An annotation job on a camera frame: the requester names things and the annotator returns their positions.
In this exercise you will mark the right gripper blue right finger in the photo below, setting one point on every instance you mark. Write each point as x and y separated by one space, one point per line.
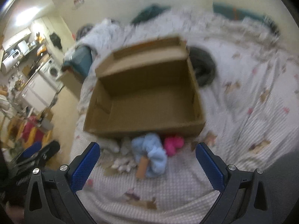
213 166

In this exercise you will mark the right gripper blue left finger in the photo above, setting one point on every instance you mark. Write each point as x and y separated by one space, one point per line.
82 166

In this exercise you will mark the white plush toy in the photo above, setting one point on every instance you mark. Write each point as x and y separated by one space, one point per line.
125 161

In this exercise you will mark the pink plush toy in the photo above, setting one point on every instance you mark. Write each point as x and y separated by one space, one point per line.
172 144

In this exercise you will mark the cardboard tube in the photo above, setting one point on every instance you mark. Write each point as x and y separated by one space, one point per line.
142 167

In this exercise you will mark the light blue plush toy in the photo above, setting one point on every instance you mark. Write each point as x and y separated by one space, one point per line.
150 146

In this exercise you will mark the red bag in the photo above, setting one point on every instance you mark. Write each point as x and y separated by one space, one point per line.
31 133

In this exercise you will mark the checkered bed cover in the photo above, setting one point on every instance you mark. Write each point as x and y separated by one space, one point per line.
251 111

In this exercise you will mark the white kitchen cabinet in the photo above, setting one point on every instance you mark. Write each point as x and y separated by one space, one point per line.
38 93

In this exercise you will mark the cardboard side table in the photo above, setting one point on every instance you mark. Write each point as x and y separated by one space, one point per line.
70 81

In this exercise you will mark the white washing machine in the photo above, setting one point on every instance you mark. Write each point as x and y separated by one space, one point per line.
51 72

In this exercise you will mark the open cardboard box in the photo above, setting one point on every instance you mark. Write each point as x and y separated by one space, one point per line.
147 87

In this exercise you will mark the dark grey clothing pile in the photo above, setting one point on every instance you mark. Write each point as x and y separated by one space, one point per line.
203 65

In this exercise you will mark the teal sofa cushion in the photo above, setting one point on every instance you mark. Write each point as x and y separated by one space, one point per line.
78 62

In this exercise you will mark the white patterned duvet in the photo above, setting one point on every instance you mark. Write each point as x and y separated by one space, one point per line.
99 36

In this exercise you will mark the teal pillow with orange stripe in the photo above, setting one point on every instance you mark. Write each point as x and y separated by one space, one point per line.
237 14

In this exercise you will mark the dark green cloth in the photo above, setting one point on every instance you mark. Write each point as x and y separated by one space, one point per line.
149 13

